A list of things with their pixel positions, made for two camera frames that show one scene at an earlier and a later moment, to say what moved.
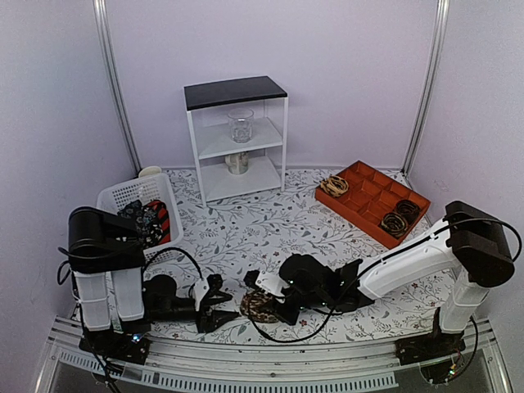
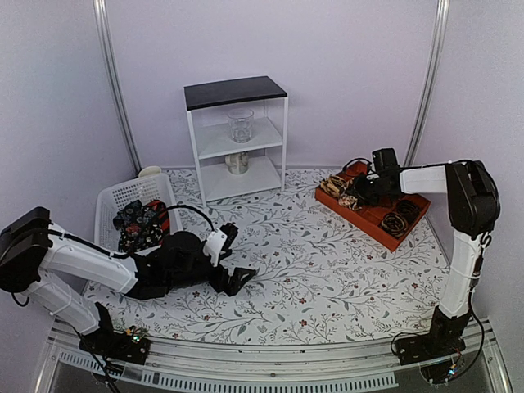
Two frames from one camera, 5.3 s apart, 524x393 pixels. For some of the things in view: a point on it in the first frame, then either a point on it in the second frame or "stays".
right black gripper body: x=314 y=300 to x=370 y=191
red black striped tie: x=160 y=207 stays
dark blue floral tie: x=148 y=220 stays
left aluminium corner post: x=104 y=31 stays
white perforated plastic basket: x=147 y=188 stays
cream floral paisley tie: x=259 y=306 to x=348 y=201
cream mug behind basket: x=150 y=170 stays
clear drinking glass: x=241 y=121 stays
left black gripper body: x=168 y=316 to x=181 y=279
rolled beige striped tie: x=334 y=185 stays
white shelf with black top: x=238 y=128 stays
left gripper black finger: x=214 y=296 to x=237 y=278
